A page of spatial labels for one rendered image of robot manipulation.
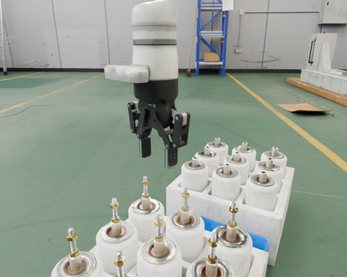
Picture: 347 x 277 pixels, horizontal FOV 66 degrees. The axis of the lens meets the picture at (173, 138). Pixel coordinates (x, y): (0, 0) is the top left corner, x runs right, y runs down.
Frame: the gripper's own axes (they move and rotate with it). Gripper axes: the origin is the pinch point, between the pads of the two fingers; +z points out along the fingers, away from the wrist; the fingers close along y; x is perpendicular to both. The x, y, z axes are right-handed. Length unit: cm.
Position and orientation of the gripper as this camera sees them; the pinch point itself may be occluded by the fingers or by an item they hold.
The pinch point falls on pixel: (157, 155)
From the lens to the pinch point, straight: 49.5
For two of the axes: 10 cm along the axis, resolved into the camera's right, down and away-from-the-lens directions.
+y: -7.1, -2.4, 6.6
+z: 0.0, 9.4, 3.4
